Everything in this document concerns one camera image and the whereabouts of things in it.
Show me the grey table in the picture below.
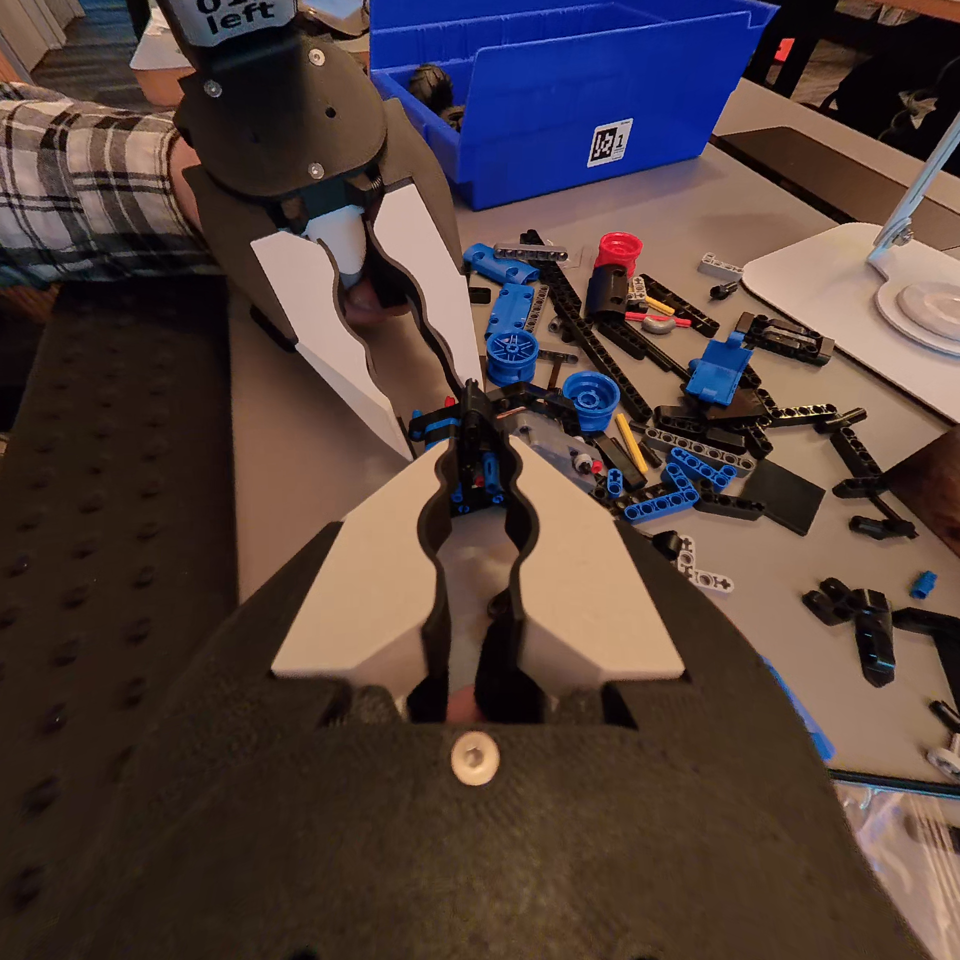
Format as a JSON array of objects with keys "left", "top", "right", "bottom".
[{"left": 712, "top": 75, "right": 960, "bottom": 249}]

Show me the black connector piece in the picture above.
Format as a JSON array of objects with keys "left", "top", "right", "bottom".
[{"left": 459, "top": 378, "right": 498, "bottom": 451}]

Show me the blue flat holed panel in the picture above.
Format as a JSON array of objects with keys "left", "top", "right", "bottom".
[{"left": 483, "top": 283, "right": 537, "bottom": 342}]

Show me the dark grey holed beam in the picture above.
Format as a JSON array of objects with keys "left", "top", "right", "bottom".
[{"left": 645, "top": 426, "right": 757, "bottom": 477}]

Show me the black grey motor assembly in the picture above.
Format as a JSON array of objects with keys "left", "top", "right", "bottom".
[{"left": 408, "top": 382, "right": 601, "bottom": 481}]

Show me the clear plastic parts bag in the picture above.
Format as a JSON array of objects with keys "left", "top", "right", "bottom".
[{"left": 832, "top": 780, "right": 960, "bottom": 960}]

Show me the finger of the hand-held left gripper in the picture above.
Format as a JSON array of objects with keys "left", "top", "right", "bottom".
[
  {"left": 366, "top": 182, "right": 485, "bottom": 391},
  {"left": 249, "top": 228, "right": 416, "bottom": 462}
]

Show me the toy truck box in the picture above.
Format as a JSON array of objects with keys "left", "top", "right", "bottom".
[{"left": 885, "top": 427, "right": 960, "bottom": 541}]

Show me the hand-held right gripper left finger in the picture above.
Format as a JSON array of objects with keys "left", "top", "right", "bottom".
[{"left": 268, "top": 437, "right": 460, "bottom": 717}]

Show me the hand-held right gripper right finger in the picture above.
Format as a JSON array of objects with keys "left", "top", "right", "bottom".
[{"left": 508, "top": 433, "right": 687, "bottom": 717}]

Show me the blue angle beam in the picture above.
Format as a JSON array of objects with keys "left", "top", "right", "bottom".
[
  {"left": 669, "top": 446, "right": 740, "bottom": 489},
  {"left": 622, "top": 465, "right": 702, "bottom": 524}
]

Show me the long black holed beam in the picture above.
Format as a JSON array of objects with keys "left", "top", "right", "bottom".
[{"left": 521, "top": 228, "right": 654, "bottom": 423}]

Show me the light grey angle connector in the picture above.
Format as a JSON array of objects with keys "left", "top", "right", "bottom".
[{"left": 675, "top": 534, "right": 735, "bottom": 594}]

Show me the grey desk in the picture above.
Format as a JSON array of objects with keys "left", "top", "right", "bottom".
[{"left": 228, "top": 142, "right": 960, "bottom": 796}]

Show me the black thin rod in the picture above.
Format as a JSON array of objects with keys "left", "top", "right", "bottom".
[{"left": 828, "top": 766, "right": 960, "bottom": 798}]

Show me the blue storage bin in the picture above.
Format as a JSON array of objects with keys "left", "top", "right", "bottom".
[{"left": 369, "top": 0, "right": 781, "bottom": 211}]

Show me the dark desk pad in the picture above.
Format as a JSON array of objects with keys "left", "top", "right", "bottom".
[{"left": 716, "top": 126, "right": 960, "bottom": 226}]

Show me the person's left hand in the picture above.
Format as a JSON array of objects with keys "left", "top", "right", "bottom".
[{"left": 341, "top": 271, "right": 412, "bottom": 329}]

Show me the black curved panel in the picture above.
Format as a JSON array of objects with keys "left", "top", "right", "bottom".
[{"left": 585, "top": 266, "right": 630, "bottom": 318}]

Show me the heap of black beams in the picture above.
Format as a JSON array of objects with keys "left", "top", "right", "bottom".
[{"left": 652, "top": 386, "right": 867, "bottom": 522}]

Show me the blue wheel rim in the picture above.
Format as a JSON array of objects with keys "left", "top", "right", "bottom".
[
  {"left": 561, "top": 370, "right": 621, "bottom": 436},
  {"left": 485, "top": 330, "right": 540, "bottom": 386}
]

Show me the blue curved panel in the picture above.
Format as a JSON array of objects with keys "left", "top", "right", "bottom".
[{"left": 461, "top": 242, "right": 541, "bottom": 285}]

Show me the blue hinged fender panel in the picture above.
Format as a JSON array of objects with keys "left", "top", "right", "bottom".
[{"left": 687, "top": 330, "right": 755, "bottom": 406}]

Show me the black angled connector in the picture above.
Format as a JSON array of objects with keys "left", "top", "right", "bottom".
[
  {"left": 802, "top": 577, "right": 860, "bottom": 627},
  {"left": 855, "top": 588, "right": 897, "bottom": 687}
]

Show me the black bent liftarm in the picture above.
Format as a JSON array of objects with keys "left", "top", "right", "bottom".
[{"left": 831, "top": 408, "right": 920, "bottom": 541}]

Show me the black square flat panel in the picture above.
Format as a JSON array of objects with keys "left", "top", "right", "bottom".
[{"left": 738, "top": 457, "right": 828, "bottom": 537}]

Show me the black rectangular frame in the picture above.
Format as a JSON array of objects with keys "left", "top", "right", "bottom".
[{"left": 733, "top": 311, "right": 835, "bottom": 366}]

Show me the dark bag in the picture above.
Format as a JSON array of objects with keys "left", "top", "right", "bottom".
[{"left": 825, "top": 45, "right": 960, "bottom": 181}]

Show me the white rounded board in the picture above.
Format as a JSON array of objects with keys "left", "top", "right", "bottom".
[{"left": 741, "top": 222, "right": 960, "bottom": 425}]

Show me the red wheel rim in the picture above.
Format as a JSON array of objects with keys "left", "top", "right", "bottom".
[{"left": 597, "top": 231, "right": 645, "bottom": 275}]

